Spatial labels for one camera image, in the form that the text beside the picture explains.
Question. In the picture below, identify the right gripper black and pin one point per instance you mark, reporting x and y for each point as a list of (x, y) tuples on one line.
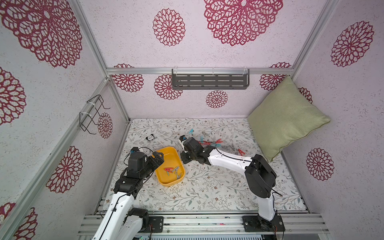
[(186, 150)]

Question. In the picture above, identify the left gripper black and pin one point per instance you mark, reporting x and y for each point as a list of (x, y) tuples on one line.
[(159, 159)]

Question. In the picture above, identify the yellow plastic storage box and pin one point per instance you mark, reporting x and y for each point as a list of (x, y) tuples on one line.
[(172, 160)]

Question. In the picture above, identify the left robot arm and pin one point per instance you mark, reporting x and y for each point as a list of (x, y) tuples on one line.
[(122, 221)]

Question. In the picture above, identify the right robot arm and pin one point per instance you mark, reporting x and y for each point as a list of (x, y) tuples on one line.
[(260, 176)]

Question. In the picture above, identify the black white plush toy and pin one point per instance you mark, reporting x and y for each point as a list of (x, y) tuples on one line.
[(150, 137)]

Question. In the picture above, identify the floral table mat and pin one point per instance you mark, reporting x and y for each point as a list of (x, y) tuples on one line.
[(205, 188)]

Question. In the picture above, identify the green pillow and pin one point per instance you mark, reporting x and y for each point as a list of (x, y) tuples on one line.
[(284, 117)]

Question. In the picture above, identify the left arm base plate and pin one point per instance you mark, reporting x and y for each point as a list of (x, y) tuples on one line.
[(152, 225)]

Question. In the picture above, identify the grey wall shelf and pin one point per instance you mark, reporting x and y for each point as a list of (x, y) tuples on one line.
[(197, 81)]

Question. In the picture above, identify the black wire wall rack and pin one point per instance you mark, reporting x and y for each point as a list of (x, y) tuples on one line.
[(87, 118)]

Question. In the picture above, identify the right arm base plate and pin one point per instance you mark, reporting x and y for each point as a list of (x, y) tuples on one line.
[(258, 224)]

